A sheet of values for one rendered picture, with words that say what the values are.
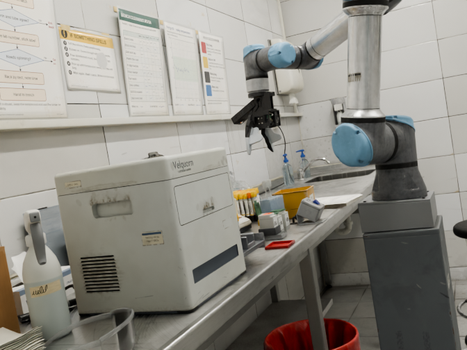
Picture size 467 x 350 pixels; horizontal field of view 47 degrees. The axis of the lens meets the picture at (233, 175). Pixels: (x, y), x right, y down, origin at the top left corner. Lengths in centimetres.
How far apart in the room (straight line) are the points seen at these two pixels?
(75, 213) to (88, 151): 73
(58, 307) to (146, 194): 26
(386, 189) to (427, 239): 17
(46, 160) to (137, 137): 51
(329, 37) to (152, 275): 95
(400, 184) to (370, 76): 31
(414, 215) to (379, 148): 21
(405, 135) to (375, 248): 32
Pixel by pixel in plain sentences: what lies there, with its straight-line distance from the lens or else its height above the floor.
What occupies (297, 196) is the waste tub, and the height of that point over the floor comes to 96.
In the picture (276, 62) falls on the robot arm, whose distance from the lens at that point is 167.
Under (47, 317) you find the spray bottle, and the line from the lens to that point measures 106.
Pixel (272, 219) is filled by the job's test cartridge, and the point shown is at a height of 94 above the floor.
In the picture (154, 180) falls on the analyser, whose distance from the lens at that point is 101.
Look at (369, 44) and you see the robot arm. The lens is 143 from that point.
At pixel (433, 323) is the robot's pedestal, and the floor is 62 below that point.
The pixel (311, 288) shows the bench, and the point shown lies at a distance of 173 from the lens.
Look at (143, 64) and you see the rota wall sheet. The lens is 220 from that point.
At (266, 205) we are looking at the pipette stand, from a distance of 182.
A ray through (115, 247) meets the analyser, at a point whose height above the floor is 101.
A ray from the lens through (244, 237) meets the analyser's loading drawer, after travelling 133.
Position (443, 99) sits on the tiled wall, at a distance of 392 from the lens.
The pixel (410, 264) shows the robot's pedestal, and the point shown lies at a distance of 153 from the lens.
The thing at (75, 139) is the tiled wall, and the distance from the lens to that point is 180.
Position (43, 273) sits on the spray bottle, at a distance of 105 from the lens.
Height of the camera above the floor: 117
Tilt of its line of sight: 3 degrees down
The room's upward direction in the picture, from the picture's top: 9 degrees counter-clockwise
